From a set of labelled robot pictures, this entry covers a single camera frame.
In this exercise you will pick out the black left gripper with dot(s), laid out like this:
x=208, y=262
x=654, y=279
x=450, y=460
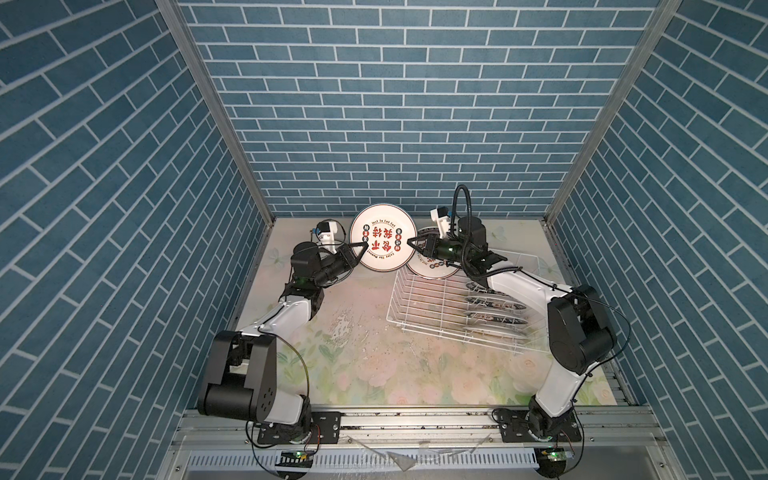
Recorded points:
x=344, y=259

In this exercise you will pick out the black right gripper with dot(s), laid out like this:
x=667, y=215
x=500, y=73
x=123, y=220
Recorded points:
x=432, y=246

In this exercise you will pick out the white wire dish rack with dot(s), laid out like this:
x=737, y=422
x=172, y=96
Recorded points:
x=438, y=308

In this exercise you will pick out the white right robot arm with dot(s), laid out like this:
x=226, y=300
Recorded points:
x=579, y=332

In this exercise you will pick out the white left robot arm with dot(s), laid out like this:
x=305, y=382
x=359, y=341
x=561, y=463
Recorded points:
x=240, y=381

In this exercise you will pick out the small plate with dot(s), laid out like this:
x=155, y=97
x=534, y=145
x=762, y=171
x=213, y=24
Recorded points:
x=496, y=303
x=477, y=289
x=498, y=331
x=478, y=317

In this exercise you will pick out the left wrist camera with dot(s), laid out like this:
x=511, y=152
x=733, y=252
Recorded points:
x=326, y=232

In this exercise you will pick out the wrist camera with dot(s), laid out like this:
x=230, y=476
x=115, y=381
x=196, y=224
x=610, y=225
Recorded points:
x=326, y=232
x=441, y=216

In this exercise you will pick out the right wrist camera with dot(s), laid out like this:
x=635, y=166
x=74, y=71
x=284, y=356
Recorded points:
x=441, y=216

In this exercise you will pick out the aluminium right corner post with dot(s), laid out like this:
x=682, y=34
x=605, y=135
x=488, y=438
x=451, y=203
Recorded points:
x=657, y=24

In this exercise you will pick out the aluminium corner post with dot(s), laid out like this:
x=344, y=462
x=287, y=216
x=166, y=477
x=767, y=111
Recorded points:
x=173, y=17
x=657, y=24

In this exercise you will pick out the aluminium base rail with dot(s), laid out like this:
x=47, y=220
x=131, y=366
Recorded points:
x=450, y=427

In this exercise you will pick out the aluminium left corner post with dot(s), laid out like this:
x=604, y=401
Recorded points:
x=173, y=17

